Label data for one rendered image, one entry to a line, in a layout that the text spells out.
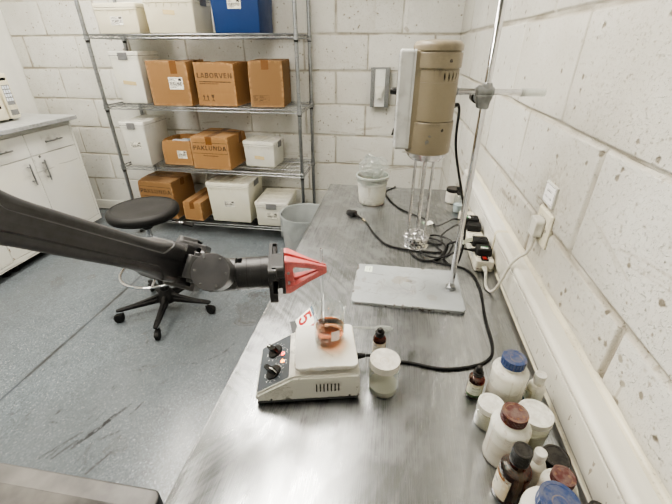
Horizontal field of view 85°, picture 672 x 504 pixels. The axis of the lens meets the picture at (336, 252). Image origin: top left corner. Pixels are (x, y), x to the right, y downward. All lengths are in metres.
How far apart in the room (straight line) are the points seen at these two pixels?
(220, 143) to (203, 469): 2.38
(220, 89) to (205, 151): 0.44
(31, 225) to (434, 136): 0.71
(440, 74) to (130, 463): 1.63
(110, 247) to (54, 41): 3.48
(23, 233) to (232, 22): 2.45
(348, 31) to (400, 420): 2.59
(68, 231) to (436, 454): 0.63
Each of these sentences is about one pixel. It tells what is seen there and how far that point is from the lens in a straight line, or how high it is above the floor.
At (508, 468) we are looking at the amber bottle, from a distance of 0.67.
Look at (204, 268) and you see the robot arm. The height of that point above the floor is 1.07.
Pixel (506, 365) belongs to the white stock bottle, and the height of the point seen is 0.85.
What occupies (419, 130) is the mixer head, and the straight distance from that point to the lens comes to 0.87.
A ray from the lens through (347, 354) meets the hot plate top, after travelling 0.74.
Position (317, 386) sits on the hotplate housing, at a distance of 0.74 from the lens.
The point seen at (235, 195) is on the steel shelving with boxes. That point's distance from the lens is 2.94.
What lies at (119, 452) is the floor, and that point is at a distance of 1.81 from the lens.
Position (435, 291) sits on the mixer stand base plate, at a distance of 1.07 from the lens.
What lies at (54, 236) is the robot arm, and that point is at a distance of 0.48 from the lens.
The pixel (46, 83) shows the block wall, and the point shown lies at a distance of 4.10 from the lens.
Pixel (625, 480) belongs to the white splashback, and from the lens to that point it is 0.69.
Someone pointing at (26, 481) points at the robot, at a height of 0.36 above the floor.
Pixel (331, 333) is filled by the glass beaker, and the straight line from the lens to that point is 0.71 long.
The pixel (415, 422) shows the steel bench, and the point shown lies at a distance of 0.76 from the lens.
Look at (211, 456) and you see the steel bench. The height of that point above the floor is 0.75.
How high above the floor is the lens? 1.36
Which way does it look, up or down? 29 degrees down
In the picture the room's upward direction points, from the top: straight up
